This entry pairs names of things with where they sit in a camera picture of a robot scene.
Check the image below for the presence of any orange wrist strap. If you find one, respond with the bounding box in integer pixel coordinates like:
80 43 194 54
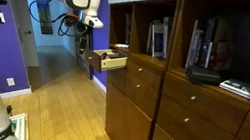
65 12 80 20

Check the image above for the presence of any black flat case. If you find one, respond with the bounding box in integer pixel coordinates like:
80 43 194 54
184 64 223 88

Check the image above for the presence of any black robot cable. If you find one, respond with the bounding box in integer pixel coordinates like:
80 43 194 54
24 0 91 41

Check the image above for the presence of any brown wooden shelf cabinet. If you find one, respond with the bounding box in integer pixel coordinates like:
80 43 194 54
85 0 250 140

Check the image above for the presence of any small white object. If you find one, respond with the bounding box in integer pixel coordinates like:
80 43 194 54
113 42 131 50

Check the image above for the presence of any grey upright binder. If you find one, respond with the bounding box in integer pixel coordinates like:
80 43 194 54
188 29 205 70

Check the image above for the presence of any open wooden drawer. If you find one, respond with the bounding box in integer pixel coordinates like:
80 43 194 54
81 44 130 78

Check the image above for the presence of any thin white upright book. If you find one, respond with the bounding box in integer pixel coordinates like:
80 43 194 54
184 19 200 70

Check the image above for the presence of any white floor frame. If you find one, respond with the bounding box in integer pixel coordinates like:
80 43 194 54
6 111 35 140

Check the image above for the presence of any white door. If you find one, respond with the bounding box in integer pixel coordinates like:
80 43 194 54
0 0 51 71

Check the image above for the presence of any flat lying book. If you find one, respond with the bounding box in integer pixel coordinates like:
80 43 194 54
217 76 250 100

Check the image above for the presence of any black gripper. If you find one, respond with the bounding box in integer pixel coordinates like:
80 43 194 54
72 20 94 56

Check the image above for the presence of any tall black upright book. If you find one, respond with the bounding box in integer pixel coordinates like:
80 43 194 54
198 15 218 69

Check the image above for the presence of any framed wall picture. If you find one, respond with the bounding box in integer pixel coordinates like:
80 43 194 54
29 0 59 36

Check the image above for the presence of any white wall outlet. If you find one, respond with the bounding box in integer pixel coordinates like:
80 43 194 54
5 77 17 88

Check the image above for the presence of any dark round drawer item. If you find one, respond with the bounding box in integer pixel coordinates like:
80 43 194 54
99 50 120 63

